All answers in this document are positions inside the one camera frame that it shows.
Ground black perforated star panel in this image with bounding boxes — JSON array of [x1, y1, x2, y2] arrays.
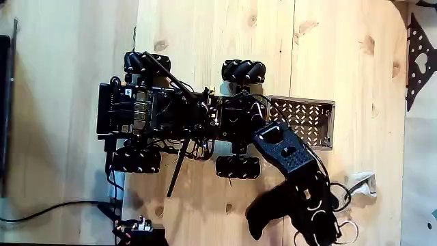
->
[[405, 12, 437, 112]]

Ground black flat panel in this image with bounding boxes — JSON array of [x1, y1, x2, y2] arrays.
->
[[0, 18, 18, 199]]

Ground white sock with dark stripe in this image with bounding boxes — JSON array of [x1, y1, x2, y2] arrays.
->
[[343, 170, 378, 200]]

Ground black power cable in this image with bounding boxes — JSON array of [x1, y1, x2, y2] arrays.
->
[[0, 200, 120, 223]]

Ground black mobile robot chassis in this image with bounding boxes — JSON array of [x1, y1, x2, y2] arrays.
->
[[96, 77, 270, 161]]

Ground black antenna rod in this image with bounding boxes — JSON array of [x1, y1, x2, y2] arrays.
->
[[166, 135, 192, 198], [141, 51, 197, 100]]

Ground circuit board with silver ports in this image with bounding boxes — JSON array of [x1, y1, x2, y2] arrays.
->
[[131, 87, 152, 135]]

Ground black device with red wires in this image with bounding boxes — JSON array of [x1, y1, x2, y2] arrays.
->
[[112, 217, 169, 246]]

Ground brown perforated plastic basket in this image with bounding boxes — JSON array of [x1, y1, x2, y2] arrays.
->
[[266, 94, 336, 151]]

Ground black mecanum wheel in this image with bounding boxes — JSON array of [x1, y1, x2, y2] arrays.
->
[[123, 51, 171, 76], [111, 146, 162, 174], [214, 155, 261, 180], [221, 59, 266, 85]]

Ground white printed cloth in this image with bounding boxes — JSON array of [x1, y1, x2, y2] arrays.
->
[[401, 0, 437, 246]]

